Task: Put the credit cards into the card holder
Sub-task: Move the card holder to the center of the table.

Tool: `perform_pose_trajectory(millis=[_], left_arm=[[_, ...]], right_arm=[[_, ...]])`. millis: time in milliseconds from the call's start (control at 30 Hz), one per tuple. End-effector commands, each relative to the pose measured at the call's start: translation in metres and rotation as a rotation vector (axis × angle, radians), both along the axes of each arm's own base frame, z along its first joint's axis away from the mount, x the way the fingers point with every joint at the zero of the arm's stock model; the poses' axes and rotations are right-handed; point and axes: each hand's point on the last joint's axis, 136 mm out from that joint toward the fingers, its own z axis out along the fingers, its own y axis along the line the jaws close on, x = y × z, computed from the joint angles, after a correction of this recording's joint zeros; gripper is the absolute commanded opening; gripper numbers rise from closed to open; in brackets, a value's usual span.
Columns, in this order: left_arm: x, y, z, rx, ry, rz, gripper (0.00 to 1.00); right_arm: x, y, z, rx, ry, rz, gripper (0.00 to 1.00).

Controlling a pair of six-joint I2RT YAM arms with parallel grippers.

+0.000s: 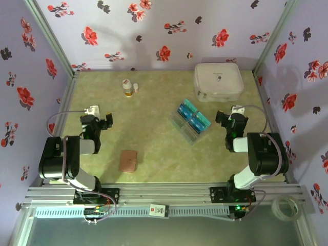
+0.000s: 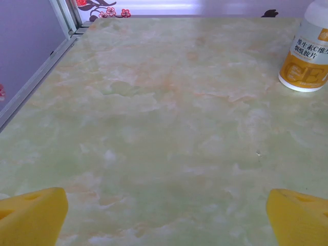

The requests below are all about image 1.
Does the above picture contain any brown leather card holder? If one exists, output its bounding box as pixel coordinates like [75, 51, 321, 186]
[118, 150, 138, 173]

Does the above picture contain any clear plastic card tray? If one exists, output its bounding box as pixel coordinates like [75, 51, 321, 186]
[168, 98, 212, 146]

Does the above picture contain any white plastic medicine box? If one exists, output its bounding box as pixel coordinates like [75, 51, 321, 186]
[194, 63, 244, 103]

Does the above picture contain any large white medicine bottle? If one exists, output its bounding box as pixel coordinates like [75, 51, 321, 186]
[121, 78, 134, 97]

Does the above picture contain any small green circuit board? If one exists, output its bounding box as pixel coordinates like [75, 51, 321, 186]
[234, 204, 251, 214]
[84, 206, 109, 216]

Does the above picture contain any clear tape roll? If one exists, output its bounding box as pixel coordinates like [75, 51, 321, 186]
[271, 195, 302, 221]

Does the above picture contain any white label tag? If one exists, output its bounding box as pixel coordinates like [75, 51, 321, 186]
[149, 203, 170, 218]

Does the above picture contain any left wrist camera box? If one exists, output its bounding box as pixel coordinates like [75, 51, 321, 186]
[84, 105, 100, 116]

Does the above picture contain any left arm grey cable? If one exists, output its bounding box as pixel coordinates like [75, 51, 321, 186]
[47, 109, 118, 223]

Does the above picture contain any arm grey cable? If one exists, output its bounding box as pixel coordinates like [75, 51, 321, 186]
[239, 105, 290, 222]
[47, 109, 118, 223]

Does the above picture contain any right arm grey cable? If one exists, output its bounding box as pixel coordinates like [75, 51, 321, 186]
[239, 105, 290, 222]

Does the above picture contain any aluminium side rail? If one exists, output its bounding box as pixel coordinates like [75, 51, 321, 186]
[252, 69, 299, 185]
[28, 71, 81, 188]

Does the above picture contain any slotted cable duct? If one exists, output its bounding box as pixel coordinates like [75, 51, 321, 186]
[34, 206, 231, 219]

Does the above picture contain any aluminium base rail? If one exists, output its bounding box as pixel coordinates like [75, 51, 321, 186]
[22, 182, 316, 215]

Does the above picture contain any aluminium corner post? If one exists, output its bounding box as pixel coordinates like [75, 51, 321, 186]
[24, 0, 80, 77]
[252, 0, 300, 76]

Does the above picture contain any aluminium frame leg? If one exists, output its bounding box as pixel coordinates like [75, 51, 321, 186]
[7, 206, 36, 246]
[296, 215, 317, 246]

